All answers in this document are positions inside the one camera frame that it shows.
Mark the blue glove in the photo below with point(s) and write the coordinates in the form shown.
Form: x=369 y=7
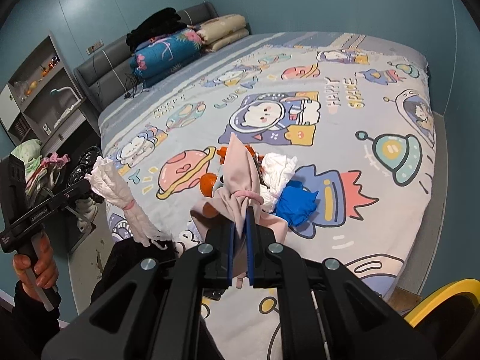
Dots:
x=296 y=204

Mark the orange peel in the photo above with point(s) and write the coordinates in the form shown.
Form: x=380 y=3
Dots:
x=208 y=187

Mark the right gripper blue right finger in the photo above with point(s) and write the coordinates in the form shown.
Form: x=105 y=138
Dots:
x=250 y=227

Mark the yellow rim trash bin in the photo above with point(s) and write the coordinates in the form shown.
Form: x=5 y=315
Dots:
x=466 y=288

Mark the wall power socket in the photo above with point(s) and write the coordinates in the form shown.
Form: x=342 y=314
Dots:
x=96 y=46

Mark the black clothing pile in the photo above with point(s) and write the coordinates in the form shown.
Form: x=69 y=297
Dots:
x=163 y=22

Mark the pink cloth bundle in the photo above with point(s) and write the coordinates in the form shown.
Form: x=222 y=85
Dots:
x=227 y=209

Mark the green white clothes pile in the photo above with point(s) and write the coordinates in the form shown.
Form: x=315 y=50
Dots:
x=40 y=172

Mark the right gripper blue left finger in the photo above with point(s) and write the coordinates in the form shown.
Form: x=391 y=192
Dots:
x=230 y=251

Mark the cartoon space bed sheet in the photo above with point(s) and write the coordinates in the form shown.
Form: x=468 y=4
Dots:
x=349 y=114

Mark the blue floral folded quilt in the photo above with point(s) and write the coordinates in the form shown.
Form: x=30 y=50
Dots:
x=158 y=58

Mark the grey bedside shelf unit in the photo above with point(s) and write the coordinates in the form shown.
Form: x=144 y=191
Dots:
x=40 y=90

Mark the grey padded headboard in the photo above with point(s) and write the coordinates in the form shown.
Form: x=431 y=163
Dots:
x=107 y=74

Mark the white tissue bundle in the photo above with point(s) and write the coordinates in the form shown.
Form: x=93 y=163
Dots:
x=105 y=181

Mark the white crumpled tissue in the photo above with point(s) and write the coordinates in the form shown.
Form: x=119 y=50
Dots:
x=276 y=171

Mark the beige folded quilt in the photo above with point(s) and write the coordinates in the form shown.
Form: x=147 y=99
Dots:
x=222 y=31

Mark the orange snack wrapper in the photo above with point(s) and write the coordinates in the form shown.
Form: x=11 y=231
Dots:
x=222 y=151

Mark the left hand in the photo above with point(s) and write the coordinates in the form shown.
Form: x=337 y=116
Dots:
x=43 y=275

